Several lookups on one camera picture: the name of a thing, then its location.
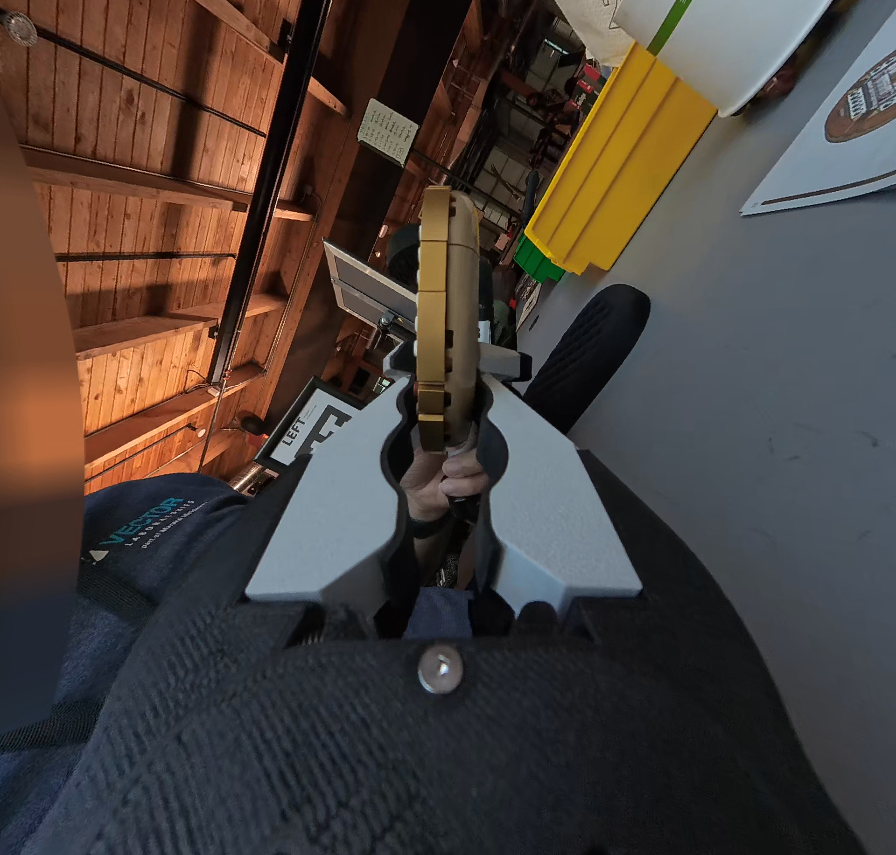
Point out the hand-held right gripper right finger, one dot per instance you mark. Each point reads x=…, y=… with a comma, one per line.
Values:
x=553, y=512

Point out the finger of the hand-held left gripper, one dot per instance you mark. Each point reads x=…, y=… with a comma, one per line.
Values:
x=507, y=364
x=399, y=362

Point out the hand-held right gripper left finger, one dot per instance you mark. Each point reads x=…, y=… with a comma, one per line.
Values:
x=329, y=505

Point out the round gold lego model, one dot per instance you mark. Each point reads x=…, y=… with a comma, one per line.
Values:
x=448, y=323

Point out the lego instruction booklet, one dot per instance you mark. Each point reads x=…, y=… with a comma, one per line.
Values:
x=791, y=169

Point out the dark brown lego stand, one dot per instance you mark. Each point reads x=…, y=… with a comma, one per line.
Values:
x=777, y=85

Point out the person's left hand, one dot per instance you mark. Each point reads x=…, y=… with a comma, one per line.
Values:
x=437, y=481

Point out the olive green jacket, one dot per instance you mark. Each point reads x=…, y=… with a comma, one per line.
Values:
x=504, y=320

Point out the small printed card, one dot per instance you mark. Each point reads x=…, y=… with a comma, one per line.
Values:
x=528, y=306

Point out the black dome fixture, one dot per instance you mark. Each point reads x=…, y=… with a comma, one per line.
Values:
x=252, y=423

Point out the black wristband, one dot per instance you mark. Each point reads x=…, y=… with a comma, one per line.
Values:
x=427, y=527

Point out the green plastic bin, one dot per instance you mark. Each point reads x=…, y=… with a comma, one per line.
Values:
x=535, y=260

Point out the yellow plastic bin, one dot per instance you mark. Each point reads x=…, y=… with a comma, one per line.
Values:
x=616, y=169

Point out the white paper note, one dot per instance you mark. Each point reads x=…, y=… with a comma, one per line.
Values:
x=388, y=131

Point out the round ceiling lamp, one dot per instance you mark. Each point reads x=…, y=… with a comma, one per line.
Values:
x=17, y=28

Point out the black ceiling rail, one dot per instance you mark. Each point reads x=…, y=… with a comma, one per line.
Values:
x=280, y=134

